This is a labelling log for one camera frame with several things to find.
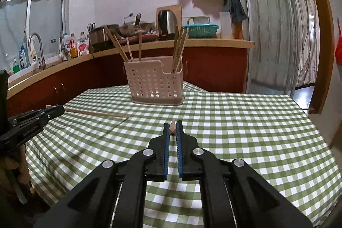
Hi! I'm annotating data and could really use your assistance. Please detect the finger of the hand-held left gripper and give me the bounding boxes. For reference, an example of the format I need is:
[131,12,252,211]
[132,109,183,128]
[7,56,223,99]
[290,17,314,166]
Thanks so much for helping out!
[0,123,45,149]
[8,105,65,127]

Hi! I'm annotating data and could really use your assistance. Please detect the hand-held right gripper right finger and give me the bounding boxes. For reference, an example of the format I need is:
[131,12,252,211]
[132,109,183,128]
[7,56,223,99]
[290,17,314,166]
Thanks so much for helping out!
[176,120,314,228]

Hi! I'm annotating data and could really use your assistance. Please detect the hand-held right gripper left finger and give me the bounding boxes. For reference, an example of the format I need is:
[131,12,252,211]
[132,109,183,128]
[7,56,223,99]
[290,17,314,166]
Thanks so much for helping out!
[33,122,171,228]

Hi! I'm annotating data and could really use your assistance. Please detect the pink plastic utensil basket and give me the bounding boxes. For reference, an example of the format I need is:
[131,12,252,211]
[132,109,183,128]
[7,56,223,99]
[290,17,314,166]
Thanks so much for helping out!
[124,55,185,106]

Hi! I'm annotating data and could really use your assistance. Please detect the person's left hand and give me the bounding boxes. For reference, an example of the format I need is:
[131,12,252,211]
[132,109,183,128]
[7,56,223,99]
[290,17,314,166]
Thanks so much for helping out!
[0,156,30,191]

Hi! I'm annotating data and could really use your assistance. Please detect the blue detergent bottle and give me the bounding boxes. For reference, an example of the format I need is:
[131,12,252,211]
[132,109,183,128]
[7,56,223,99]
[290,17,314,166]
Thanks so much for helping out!
[19,42,30,69]

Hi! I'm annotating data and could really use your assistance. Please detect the white spray bottle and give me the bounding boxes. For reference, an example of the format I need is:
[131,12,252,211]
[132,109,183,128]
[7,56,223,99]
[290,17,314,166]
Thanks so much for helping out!
[29,39,38,65]

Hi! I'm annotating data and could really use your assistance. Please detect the steel kitchen faucet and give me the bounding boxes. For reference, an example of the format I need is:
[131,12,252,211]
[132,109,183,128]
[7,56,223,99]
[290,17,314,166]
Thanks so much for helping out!
[28,33,47,71]

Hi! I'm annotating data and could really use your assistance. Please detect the green checked tablecloth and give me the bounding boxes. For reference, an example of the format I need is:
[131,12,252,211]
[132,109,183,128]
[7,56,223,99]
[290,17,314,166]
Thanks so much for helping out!
[24,82,336,228]

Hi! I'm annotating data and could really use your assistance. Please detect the red label bottle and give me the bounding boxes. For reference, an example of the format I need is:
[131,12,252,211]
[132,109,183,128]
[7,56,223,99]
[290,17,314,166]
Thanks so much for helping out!
[69,33,78,59]

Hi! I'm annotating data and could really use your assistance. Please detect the white plastic bottle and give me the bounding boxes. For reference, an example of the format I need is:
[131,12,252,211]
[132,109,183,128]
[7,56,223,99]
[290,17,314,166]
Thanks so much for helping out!
[62,33,70,57]

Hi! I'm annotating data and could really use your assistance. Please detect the red kitchen cabinets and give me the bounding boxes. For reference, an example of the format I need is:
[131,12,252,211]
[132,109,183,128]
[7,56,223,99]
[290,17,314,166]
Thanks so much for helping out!
[7,46,249,117]

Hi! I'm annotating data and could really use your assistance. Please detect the aluminium sliding window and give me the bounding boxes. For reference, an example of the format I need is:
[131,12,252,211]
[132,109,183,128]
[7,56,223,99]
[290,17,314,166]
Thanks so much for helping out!
[0,0,75,76]

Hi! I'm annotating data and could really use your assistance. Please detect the steel cooking pot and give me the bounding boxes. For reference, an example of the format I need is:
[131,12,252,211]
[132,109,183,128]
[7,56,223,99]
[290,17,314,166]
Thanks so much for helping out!
[88,25,120,53]

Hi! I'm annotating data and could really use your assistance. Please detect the beige kitchen counter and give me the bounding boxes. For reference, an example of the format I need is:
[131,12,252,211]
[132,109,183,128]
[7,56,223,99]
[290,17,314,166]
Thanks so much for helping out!
[7,39,255,99]

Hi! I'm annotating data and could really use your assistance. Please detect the red induction cooker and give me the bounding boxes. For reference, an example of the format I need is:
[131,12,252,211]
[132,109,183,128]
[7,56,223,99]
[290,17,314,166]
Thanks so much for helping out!
[120,34,159,44]

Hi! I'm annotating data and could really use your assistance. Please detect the teal plastic colander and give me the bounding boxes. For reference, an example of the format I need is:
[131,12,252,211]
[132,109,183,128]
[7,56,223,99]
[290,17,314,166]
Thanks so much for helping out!
[183,24,220,38]

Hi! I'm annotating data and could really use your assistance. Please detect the steel electric kettle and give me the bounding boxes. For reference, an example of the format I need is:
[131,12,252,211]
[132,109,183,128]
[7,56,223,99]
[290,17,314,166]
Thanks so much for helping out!
[158,10,179,41]

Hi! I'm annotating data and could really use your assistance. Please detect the steel wok with lid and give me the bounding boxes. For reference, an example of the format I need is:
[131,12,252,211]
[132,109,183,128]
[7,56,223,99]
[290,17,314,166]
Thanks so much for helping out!
[119,13,155,37]

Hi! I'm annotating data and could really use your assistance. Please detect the white enamel basin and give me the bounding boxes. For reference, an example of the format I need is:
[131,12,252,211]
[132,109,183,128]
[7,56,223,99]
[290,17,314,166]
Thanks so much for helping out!
[187,16,211,26]

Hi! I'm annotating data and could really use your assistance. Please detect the white plastic pitcher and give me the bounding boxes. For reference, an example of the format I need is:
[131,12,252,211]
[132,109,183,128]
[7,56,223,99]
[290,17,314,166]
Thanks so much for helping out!
[219,11,232,39]

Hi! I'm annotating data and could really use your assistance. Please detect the frosted glass sliding door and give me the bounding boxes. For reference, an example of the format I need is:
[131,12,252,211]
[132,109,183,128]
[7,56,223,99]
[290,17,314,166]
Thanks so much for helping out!
[230,0,318,100]

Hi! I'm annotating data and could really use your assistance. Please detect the red hanging bag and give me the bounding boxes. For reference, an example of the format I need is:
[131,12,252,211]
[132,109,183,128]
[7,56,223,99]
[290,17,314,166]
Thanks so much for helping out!
[335,18,342,65]

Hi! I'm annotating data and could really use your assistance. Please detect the wooden door frame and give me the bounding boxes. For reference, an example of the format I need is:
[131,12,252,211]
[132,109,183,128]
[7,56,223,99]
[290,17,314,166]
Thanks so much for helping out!
[222,0,334,115]

